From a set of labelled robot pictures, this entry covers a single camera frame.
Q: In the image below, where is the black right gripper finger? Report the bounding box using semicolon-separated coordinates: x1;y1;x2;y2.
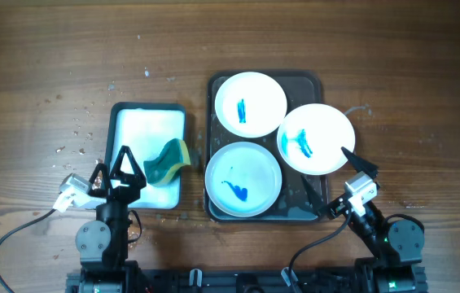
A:
341;146;379;178
300;175;324;216

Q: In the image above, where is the white plate blue smear front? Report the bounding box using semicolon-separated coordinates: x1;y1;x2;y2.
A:
204;142;283;218

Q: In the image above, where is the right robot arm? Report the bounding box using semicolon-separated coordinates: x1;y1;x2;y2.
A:
288;147;428;293

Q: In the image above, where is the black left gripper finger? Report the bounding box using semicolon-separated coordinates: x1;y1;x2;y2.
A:
109;145;147;184
89;163;112;190

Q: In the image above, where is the small tray with soapy water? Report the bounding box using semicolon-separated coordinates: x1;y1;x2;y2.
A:
104;102;186;209

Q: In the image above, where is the green and yellow sponge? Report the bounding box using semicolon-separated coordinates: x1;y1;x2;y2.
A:
143;138;191;186

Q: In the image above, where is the white plate blue streak back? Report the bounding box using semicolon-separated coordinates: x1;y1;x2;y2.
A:
214;72;287;138

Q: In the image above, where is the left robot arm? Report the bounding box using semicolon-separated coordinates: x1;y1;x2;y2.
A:
65;146;151;293

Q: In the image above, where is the large dark serving tray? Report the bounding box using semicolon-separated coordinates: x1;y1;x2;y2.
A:
204;69;329;224

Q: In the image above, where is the white plate blue smear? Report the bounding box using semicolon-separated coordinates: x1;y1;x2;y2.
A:
204;142;283;218
277;103;356;175

